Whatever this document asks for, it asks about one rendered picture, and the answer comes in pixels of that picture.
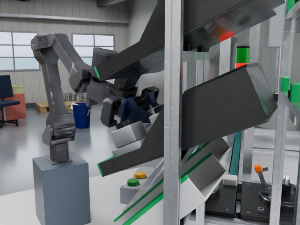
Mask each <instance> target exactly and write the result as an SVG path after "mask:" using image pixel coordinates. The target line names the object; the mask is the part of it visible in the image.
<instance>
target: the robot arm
mask: <svg viewBox="0 0 300 225"><path fill-rule="evenodd" d="M30 46H31V50H32V51H33V54H34V57H35V59H36V60H37V61H38V62H39V63H40V65H41V67H42V72H43V78H44V83H45V89H46V95H47V100H48V105H49V111H50V112H49V114H48V117H47V119H46V128H45V130H44V132H43V135H42V141H43V143H45V144H47V145H49V146H50V158H47V160H48V161H49V162H50V164H51V165H56V164H61V163H68V162H72V161H73V160H72V159H71V158H70V157H69V149H68V142H70V141H74V140H75V133H76V126H75V122H74V115H73V114H72V113H69V112H68V111H67V110H66V107H65V102H64V97H63V90H62V85H61V80H60V75H59V70H58V60H59V59H60V60H61V61H62V63H63V64H64V66H65V68H66V69H67V71H68V73H69V79H68V81H69V83H70V86H71V88H72V90H73V91H74V92H75V93H78V94H79V93H86V97H85V100H86V106H87V107H90V106H93V105H96V104H98V103H100V104H102V110H101V117H100V120H101V122H102V124H103V125H105V126H107V127H109V128H110V127H113V126H115V125H116V124H117V120H115V119H114V114H117V115H118V116H119V117H120V118H121V121H120V122H123V121H126V120H128V119H130V120H131V121H132V124H133V123H136V122H138V121H142V123H151V122H150V119H149V117H150V116H152V115H153V114H151V113H149V112H147V111H146V110H144V109H143V108H144V107H146V106H148V105H152V106H153V107H156V106H159V104H158V103H157V101H158V96H159V91H160V90H159V88H157V87H154V86H152V87H147V88H145V89H143V90H142V93H141V96H136V94H137V91H138V88H137V87H136V86H135V85H136V83H137V81H138V79H139V78H140V76H136V77H128V78H121V79H115V80H114V84H113V83H110V82H108V81H105V80H103V81H99V79H98V77H97V74H96V71H95V69H94V67H95V66H97V65H98V64H100V63H102V62H104V61H105V60H107V59H109V58H111V57H112V56H114V55H116V54H117V53H118V52H117V51H115V50H109V49H103V48H101V47H94V48H93V56H92V65H91V66H90V65H88V64H86V63H85V62H84V61H83V60H82V58H81V57H80V56H79V54H78V53H77V51H76V50H75V48H74V47H73V45H72V44H71V43H70V41H69V38H68V36H67V35H66V34H64V33H50V34H48V35H35V36H34V38H33V39H31V42H30Z"/></svg>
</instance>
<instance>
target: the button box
mask: <svg viewBox="0 0 300 225"><path fill-rule="evenodd" d="M155 170H156V168H152V167H142V166H140V167H139V168H138V169H137V170H136V171H135V172H139V171H141V172H144V173H145V174H146V176H145V177H144V178H135V177H134V173H135V172H134V173H133V174H132V175H131V176H130V177H129V178H128V179H127V180H126V181H125V182H124V183H123V184H122V185H121V187H120V203H121V204H128V203H129V202H130V201H131V200H132V198H133V197H134V196H135V195H136V193H137V192H138V191H139V190H140V188H141V187H142V186H143V185H144V183H145V182H146V181H147V180H148V179H149V177H150V176H151V175H152V174H153V172H154V171H155ZM129 179H138V180H139V184H138V185H136V186H129V185H128V184H127V181H128V180H129Z"/></svg>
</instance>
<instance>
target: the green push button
mask: <svg viewBox="0 0 300 225"><path fill-rule="evenodd" d="M127 184H128V185H129V186H136V185H138V184H139V180H138V179H129V180H128V181H127Z"/></svg>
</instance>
